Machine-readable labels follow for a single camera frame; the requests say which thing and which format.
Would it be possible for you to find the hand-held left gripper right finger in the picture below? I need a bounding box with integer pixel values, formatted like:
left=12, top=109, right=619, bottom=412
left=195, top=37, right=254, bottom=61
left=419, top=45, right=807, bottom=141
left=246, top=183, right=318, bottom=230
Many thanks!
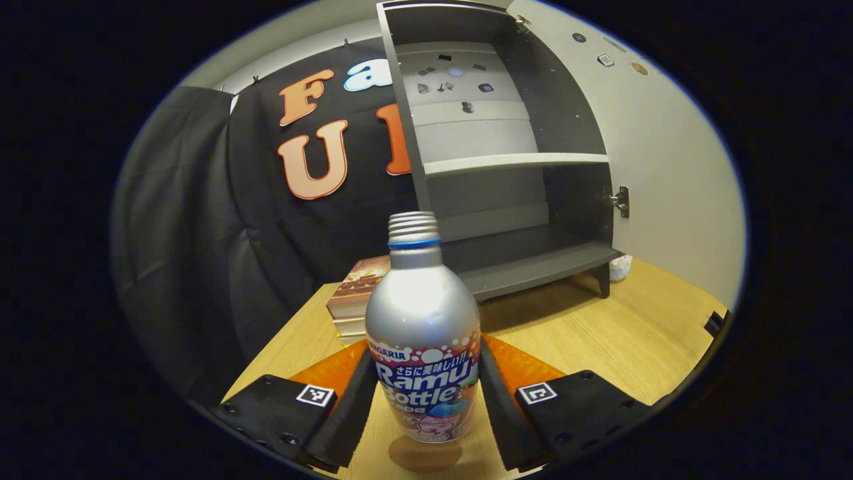
left=477, top=333, right=658, bottom=473

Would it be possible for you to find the beige cabinet door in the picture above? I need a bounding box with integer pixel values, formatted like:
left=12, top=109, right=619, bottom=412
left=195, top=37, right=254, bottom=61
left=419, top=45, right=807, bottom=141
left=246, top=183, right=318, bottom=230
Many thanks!
left=506, top=0, right=747, bottom=311

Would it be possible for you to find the black backdrop cloth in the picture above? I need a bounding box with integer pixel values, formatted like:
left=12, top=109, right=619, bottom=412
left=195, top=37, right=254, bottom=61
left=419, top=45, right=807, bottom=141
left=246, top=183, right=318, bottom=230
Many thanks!
left=110, top=37, right=430, bottom=404

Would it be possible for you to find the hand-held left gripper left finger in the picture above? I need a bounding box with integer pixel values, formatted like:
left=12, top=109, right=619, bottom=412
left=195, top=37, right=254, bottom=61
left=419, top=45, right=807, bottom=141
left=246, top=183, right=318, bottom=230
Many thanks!
left=212, top=340, right=381, bottom=474

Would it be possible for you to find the silver bottle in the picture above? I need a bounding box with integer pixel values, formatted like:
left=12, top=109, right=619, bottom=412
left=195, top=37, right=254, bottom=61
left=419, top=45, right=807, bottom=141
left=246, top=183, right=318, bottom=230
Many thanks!
left=365, top=211, right=482, bottom=444

